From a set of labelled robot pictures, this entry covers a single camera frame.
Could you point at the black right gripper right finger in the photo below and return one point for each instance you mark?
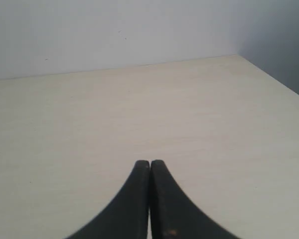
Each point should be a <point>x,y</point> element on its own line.
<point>173,215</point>

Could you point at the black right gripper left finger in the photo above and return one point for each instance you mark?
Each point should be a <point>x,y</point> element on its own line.
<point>126,216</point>

